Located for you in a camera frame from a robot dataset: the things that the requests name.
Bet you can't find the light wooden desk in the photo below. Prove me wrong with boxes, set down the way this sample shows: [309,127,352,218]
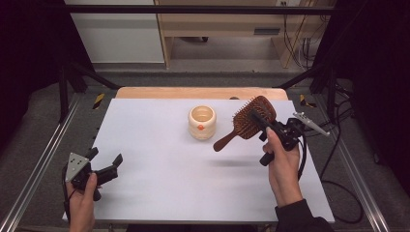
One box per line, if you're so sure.
[154,0,337,70]

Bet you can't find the hand-held gripper cable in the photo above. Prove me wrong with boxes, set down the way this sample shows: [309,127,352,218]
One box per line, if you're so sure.
[61,165,77,224]
[296,133,365,225]

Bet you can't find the right hand-held gripper cable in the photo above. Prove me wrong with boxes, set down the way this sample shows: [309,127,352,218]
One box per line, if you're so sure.
[296,133,365,225]

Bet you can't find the black horizontal frame bar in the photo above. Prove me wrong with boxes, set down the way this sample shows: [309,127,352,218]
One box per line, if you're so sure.
[42,4,343,15]

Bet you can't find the hanging desk cables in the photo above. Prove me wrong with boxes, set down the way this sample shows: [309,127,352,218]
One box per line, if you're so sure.
[281,13,330,70]

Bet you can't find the black metal stand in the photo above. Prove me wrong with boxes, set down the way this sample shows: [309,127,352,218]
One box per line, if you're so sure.
[273,60,340,124]
[57,60,121,124]

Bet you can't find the person's left hand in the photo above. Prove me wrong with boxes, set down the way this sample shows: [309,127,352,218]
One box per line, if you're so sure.
[66,172,98,220]

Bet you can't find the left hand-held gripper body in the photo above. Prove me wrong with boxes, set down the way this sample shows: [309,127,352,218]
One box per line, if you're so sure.
[65,152,119,203]

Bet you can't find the light wooden table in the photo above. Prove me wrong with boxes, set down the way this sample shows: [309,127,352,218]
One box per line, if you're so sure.
[115,86,289,101]

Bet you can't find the brown wooden hairbrush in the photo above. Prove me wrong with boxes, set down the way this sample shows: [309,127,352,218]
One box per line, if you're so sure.
[212,95,278,153]

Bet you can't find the left hand-held gripper cable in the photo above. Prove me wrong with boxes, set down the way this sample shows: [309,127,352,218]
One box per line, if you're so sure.
[61,165,77,224]

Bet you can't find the yellow clamp right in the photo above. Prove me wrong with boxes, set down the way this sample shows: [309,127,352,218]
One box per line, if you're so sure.
[299,93,317,109]

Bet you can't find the aluminium rail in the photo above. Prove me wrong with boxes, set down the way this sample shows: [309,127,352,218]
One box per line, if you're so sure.
[312,95,392,232]
[0,93,82,232]

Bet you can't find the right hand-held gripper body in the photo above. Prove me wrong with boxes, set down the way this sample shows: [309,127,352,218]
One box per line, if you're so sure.
[258,111,331,167]

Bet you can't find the cream ceramic cup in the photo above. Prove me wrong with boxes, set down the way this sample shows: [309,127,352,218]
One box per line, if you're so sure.
[188,104,218,141]

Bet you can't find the white board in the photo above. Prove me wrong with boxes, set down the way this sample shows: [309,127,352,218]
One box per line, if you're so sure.
[62,98,336,225]

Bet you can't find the person's right hand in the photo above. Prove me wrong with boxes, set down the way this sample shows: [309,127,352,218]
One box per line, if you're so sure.
[262,126,305,209]

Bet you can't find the white cabinet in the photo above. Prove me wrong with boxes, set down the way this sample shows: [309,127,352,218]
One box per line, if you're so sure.
[63,0,165,64]

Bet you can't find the black floor cables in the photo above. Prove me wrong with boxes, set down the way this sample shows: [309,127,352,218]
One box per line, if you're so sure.
[303,80,356,182]

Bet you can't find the black curtain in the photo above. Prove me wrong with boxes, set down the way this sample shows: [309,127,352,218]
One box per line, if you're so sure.
[0,0,95,153]
[312,0,410,189]

